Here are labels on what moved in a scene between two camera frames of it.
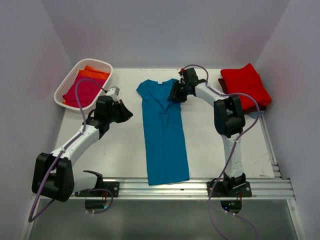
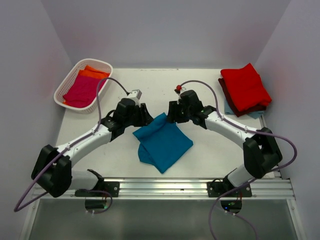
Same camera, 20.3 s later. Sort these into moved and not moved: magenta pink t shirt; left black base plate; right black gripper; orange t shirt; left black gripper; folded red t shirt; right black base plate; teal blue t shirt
Moved: right black gripper; teal blue t shirt; left black gripper
Not moved: left black base plate; magenta pink t shirt; orange t shirt; folded red t shirt; right black base plate
